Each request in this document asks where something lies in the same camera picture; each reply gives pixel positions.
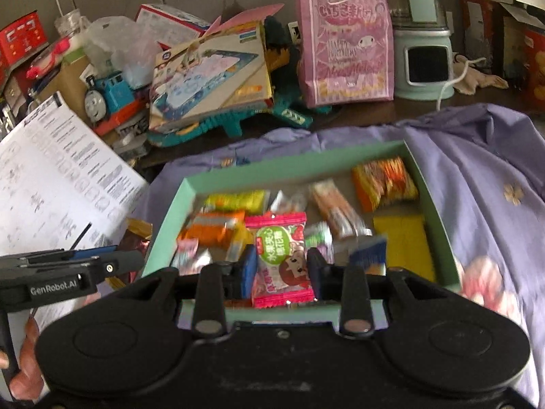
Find red cardboard box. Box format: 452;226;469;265
0;11;50;67

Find clear white candy wrapper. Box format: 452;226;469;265
269;190;308;214

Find green white candy packet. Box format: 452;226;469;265
303;221;336;261

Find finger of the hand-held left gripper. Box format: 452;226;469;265
25;245;121;266
91;249;146;285

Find small pink candy packet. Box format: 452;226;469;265
171;238;214;274

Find pink paper gift bag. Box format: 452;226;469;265
295;0;395;108

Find brown cardboard box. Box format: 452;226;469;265
26;47;96;124

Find clear plastic bag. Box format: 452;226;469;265
82;15;163;89

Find mint green cardboard box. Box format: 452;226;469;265
140;139;463;325

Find white cord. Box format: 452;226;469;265
438;57;487;112

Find blue white snack packet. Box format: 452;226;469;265
348;234;389;276

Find mint green blender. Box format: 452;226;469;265
391;0;455;102

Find person's left hand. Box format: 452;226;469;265
9;319;44;399

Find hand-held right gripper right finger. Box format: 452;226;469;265
306;247;433;336

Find gold red wrapper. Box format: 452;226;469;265
118;217;154;261

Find yellow snack packet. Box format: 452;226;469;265
373;214;427;270

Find orange striped snack packet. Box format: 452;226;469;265
350;155;421;214

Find pink strawberry candy packet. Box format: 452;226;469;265
244;211;316;309

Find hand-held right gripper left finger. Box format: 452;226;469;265
111;244;259;336

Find white instruction sheet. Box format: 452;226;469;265
0;92;151;334

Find yellow green snack bag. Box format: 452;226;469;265
203;190;272;214

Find white pink toy box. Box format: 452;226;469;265
135;2;212;50

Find blue toy train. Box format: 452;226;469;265
82;69;151;138

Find drawing board toy box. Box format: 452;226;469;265
148;20;274;134

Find open cardboard box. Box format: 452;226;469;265
461;0;545;114

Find purple floral cloth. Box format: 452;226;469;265
138;102;545;409

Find beige cloth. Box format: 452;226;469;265
452;52;510;95

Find pink goggles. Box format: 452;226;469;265
26;35;72;80

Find orange silver snack packet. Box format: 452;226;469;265
176;212;244;248

